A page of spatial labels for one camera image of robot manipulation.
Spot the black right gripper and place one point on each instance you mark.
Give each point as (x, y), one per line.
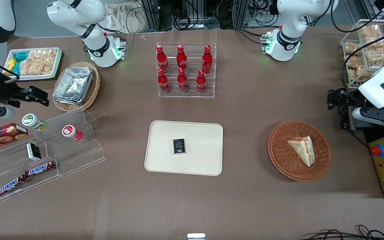
(4, 93)

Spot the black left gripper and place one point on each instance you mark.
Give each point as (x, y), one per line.
(346, 98)

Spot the red emergency stop button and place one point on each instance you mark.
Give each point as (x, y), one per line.
(378, 150)

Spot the white silver box edge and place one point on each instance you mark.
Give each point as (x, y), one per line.
(196, 236)

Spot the white rectangular snack tray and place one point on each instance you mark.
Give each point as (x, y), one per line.
(58, 65)

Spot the clear acrylic bottle rack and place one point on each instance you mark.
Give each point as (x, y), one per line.
(192, 93)

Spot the red cookie box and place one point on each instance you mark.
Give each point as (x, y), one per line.
(2, 136)

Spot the round brown wicker basket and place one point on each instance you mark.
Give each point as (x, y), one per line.
(285, 160)

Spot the oval light wicker basket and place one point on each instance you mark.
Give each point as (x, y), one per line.
(93, 91)

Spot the clear cracker snack bag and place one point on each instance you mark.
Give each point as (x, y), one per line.
(357, 68)
(375, 46)

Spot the cream plastic tray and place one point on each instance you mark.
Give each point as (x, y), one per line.
(198, 133)

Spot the clear rice cracker pack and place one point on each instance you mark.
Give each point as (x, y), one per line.
(37, 61)

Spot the red capped drink bottle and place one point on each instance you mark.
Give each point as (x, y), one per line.
(70, 131)

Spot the yellow snack pack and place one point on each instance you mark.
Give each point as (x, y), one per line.
(10, 64)

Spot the white cloth bag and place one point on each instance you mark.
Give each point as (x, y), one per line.
(122, 16)

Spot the green capped drink bottle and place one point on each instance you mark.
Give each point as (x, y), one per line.
(32, 121)

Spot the small grey metal clip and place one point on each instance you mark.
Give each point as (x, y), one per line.
(143, 37)

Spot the red cola bottle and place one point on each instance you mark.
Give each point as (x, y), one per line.
(201, 83)
(163, 82)
(181, 60)
(182, 81)
(161, 60)
(207, 60)

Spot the small black snack box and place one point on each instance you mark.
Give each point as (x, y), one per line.
(179, 146)

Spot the aluminium foil tray stack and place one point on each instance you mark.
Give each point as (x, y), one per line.
(73, 85)

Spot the triangular sandwich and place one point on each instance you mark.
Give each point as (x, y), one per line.
(303, 148)

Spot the small black white box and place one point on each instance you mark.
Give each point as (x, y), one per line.
(33, 151)

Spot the snickers chocolate bar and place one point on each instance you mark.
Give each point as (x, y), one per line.
(40, 168)
(10, 186)

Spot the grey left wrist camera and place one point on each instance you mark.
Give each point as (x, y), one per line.
(378, 115)

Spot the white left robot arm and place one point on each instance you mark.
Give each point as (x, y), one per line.
(288, 20)

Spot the clear acrylic stepped shelf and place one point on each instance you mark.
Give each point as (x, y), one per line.
(78, 153)

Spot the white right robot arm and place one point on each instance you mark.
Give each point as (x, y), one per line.
(78, 13)

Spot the teal snack pack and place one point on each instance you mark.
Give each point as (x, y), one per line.
(21, 56)

